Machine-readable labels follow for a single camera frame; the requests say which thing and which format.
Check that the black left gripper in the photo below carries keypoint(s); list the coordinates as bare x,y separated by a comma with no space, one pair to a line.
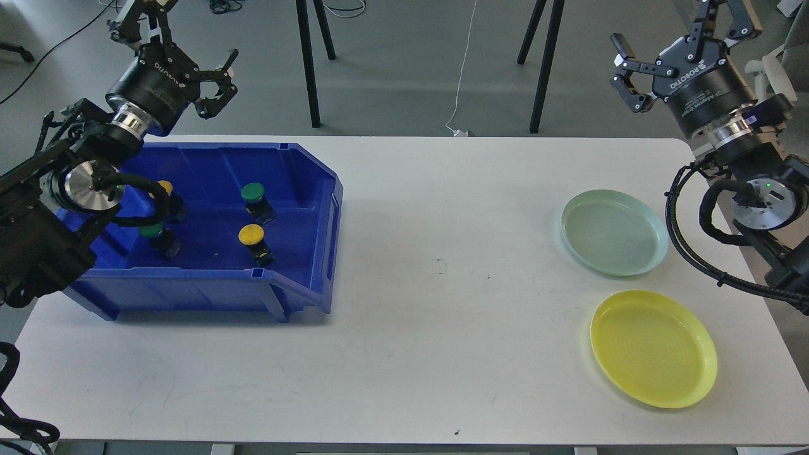
155,79

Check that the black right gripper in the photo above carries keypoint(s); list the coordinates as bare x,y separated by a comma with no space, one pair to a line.
708,82

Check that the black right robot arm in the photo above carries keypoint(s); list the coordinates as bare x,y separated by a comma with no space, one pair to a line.
755,187

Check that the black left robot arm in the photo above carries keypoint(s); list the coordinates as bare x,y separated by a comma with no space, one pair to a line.
57,203

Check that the yellow push button back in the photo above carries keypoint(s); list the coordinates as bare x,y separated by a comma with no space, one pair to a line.
177,210

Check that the light green plate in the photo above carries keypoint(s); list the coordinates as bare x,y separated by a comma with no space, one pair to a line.
613,233

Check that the yellow plate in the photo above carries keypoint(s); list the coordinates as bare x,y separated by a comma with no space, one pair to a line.
654,349

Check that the white grey office chair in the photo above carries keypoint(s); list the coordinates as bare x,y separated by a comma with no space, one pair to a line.
783,71

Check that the black tripod right legs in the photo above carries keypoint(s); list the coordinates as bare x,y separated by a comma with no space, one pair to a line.
550,48

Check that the blue plastic storage bin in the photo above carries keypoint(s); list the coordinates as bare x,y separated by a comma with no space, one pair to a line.
213,271

